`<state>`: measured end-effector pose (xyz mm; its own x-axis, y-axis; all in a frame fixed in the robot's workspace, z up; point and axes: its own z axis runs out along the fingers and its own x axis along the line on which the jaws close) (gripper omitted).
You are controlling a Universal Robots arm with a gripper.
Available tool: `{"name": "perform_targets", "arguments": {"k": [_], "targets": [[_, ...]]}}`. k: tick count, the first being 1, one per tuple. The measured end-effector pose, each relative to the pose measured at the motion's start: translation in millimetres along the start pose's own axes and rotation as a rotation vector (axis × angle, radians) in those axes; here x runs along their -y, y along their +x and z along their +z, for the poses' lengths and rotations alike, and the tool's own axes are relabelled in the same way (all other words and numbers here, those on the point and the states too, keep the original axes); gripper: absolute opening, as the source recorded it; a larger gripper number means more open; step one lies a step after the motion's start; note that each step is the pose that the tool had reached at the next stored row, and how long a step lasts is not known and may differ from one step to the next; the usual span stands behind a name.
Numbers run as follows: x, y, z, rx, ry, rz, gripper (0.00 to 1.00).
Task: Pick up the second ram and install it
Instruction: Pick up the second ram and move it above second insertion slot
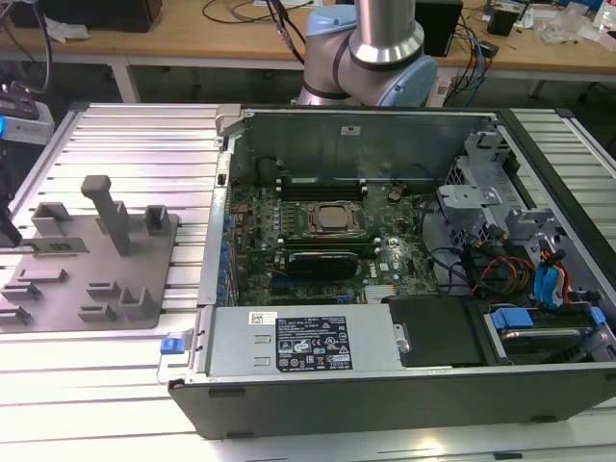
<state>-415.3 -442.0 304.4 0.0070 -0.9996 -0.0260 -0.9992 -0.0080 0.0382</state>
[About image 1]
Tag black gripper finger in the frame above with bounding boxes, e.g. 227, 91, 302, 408
0, 207, 24, 248

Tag green RAM stick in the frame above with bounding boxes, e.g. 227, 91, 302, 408
18, 237, 91, 255

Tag grey parts rack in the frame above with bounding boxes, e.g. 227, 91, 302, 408
0, 175, 183, 336

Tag crumpled white paper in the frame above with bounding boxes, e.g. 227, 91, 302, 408
47, 19, 91, 44

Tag large black case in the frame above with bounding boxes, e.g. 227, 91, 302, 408
12, 0, 163, 34

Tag wooden desk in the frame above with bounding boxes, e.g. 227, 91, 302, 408
0, 0, 616, 105

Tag silver power supply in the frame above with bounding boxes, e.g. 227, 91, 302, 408
206, 306, 401, 379

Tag metal CPU socket cover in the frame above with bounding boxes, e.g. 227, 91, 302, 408
305, 199, 372, 237

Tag black NVIDIA graphics card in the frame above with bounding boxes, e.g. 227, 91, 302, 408
287, 249, 360, 281

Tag silver CPU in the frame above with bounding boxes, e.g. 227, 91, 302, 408
320, 205, 356, 228

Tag silver chipset heat sink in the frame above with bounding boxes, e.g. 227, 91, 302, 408
364, 283, 401, 303

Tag green motherboard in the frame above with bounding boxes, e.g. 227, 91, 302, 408
225, 158, 444, 307

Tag black open PC case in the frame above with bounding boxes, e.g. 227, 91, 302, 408
167, 103, 616, 442

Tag black plastic bay cover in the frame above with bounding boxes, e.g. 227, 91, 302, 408
381, 294, 488, 371

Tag grey metal drive cage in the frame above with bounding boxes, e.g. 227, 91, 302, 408
435, 122, 524, 237

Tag tall black box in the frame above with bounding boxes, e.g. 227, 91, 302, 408
413, 0, 464, 58

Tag hard disk in blue carrier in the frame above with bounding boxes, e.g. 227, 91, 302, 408
487, 307, 606, 367

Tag clear plastic bags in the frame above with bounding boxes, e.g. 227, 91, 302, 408
537, 7, 605, 47

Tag red white box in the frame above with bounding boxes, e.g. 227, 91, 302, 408
593, 0, 616, 28

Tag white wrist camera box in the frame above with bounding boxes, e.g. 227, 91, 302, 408
0, 81, 55, 145

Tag grey corner bracket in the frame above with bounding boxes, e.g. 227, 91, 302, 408
215, 104, 244, 137

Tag black braided cable bundle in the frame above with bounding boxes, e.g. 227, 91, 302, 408
267, 0, 309, 66

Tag red yellow power wire bundle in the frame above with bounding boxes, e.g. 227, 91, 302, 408
469, 256, 536, 295

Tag grey metal bracket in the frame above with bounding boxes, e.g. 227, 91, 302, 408
504, 209, 572, 278

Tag blue flat wire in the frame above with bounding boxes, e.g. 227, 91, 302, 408
532, 262, 565, 310

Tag red flat wire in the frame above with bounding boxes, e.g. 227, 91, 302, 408
541, 247, 577, 305

